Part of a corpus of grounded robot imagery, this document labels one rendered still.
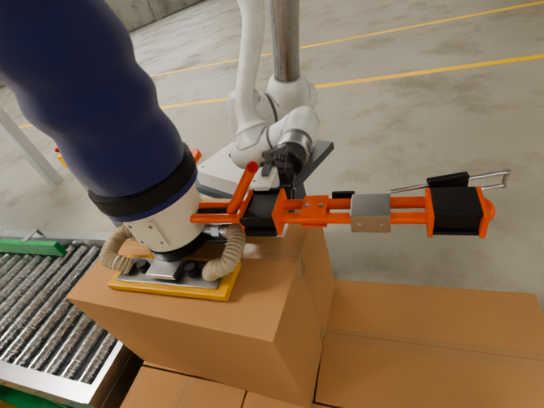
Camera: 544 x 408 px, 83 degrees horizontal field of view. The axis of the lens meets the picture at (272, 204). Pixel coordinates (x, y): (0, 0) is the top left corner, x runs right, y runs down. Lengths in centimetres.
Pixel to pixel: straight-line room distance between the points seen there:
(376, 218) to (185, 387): 82
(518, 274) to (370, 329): 105
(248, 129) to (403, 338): 76
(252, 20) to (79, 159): 57
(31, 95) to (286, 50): 84
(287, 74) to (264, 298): 86
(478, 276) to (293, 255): 130
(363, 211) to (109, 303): 64
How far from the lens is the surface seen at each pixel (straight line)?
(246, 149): 93
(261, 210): 63
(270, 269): 72
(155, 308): 80
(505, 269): 195
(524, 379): 107
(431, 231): 58
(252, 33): 94
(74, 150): 62
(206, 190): 141
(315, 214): 59
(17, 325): 183
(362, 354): 104
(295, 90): 129
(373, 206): 59
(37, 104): 60
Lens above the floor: 150
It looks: 39 degrees down
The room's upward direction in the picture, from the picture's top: 19 degrees counter-clockwise
